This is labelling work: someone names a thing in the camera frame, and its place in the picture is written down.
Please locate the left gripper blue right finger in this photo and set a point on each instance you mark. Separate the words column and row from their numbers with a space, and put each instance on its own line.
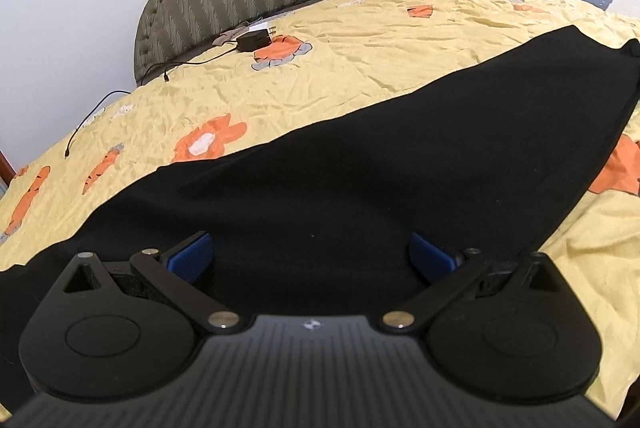
column 432, row 262

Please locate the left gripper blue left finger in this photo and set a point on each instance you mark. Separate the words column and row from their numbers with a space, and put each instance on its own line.
column 190, row 258

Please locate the black pants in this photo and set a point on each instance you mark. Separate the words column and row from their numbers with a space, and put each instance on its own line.
column 492, row 157

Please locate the yellow carrot print bedsheet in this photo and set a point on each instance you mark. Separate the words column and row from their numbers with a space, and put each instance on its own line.
column 327, row 60

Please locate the black power adapter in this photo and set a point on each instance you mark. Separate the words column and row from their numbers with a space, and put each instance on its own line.
column 250, row 41

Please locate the white plug charger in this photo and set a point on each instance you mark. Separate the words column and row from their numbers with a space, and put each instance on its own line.
column 262, row 28

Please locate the brown wooden door frame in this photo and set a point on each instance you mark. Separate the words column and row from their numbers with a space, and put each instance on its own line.
column 6, row 170

